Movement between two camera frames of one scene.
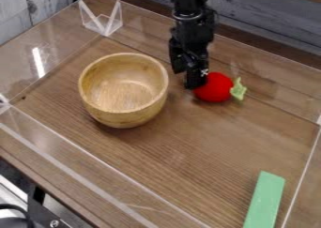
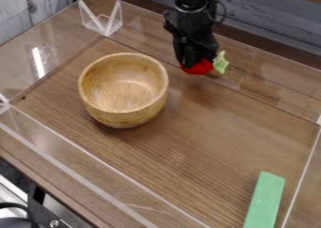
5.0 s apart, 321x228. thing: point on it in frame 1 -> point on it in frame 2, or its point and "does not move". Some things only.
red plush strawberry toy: (219, 88) -> (208, 65)
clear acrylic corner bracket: (102, 23) does not move
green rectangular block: (266, 205) does not move
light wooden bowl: (124, 87) does not move
